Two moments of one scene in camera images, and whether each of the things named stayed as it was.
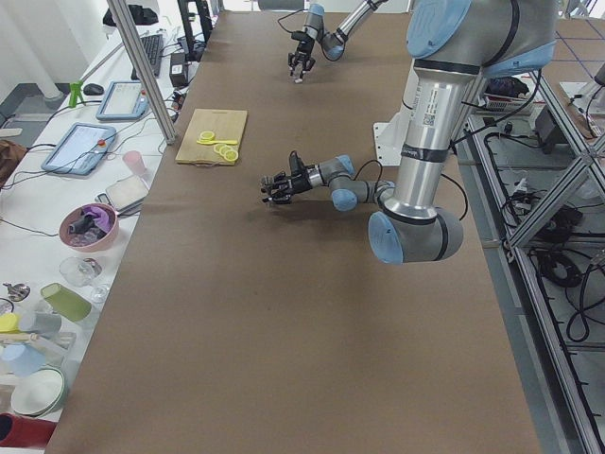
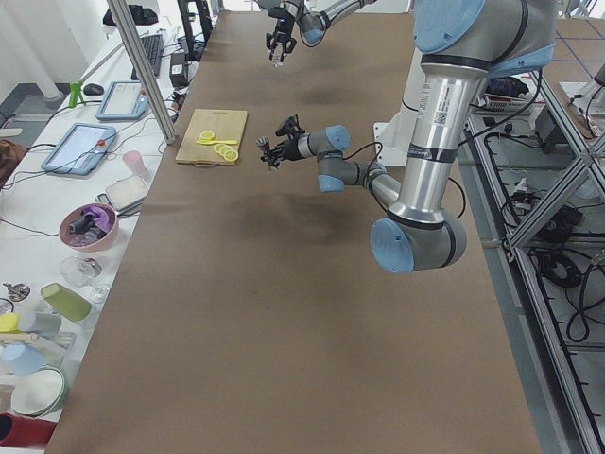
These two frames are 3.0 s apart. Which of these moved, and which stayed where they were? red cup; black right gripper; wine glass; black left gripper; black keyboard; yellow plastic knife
Moved: black left gripper; black right gripper
Stayed: black keyboard; red cup; yellow plastic knife; wine glass
